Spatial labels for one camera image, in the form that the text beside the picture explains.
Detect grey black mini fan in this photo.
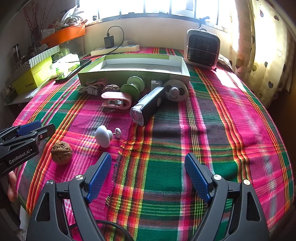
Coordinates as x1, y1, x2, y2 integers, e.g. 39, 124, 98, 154
184, 28, 221, 70

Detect black bike light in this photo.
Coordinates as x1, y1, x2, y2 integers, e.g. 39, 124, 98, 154
130, 87, 166, 127

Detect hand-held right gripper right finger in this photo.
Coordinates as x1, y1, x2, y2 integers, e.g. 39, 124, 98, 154
185, 152, 271, 241

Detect dark brown walnut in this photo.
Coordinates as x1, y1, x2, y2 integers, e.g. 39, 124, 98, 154
102, 85, 121, 93

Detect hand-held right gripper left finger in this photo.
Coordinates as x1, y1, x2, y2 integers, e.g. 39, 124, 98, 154
26, 152, 112, 241

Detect green spool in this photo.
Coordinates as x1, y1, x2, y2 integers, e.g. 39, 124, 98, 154
120, 76, 146, 99

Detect light brown walnut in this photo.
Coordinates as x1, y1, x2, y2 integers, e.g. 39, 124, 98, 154
51, 142, 73, 165

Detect black smartphone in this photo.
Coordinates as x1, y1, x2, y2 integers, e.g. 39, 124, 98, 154
55, 59, 92, 82

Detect white panda face toy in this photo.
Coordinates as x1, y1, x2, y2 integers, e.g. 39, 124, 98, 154
164, 79, 188, 102

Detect pink clip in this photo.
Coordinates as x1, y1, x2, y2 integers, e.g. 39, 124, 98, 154
101, 91, 133, 110

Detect white power strip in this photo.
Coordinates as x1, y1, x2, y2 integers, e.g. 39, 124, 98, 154
90, 44, 140, 56

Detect window with black frame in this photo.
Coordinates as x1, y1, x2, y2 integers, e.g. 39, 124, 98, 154
79, 0, 234, 30

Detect dried branches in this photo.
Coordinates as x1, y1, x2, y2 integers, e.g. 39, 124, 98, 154
23, 2, 47, 44

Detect plaid bed sheet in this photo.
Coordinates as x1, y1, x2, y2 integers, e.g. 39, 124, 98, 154
13, 46, 295, 241

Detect white mushroom-shaped knob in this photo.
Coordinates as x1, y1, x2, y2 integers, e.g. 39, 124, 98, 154
95, 125, 114, 148

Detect yellow-green box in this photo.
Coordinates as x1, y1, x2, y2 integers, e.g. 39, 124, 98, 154
11, 57, 55, 94

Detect green white cardboard box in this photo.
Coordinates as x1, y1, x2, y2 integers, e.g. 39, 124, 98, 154
77, 54, 190, 87

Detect orange box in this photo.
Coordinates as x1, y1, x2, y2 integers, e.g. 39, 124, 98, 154
40, 24, 86, 48

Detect white usb cable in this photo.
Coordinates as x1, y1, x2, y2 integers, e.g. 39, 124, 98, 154
78, 85, 100, 96

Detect person's left hand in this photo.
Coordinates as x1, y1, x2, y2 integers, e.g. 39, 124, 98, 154
7, 173, 17, 202

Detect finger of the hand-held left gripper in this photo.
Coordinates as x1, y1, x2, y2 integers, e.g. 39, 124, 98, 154
0, 123, 56, 150
0, 120, 42, 140

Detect black charger cable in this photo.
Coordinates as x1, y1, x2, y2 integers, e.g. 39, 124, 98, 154
80, 25, 125, 58

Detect green striped box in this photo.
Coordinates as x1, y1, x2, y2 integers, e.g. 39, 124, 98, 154
5, 45, 60, 86

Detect black braided cable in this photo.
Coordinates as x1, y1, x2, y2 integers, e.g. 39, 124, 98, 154
69, 220, 125, 241

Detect clear plastic bag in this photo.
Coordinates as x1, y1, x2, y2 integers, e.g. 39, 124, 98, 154
50, 53, 80, 78
55, 5, 88, 28

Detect clear glass tank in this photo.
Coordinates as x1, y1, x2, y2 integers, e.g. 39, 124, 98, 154
59, 37, 85, 56

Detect glass jar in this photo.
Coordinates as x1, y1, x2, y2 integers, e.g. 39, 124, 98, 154
10, 44, 23, 63

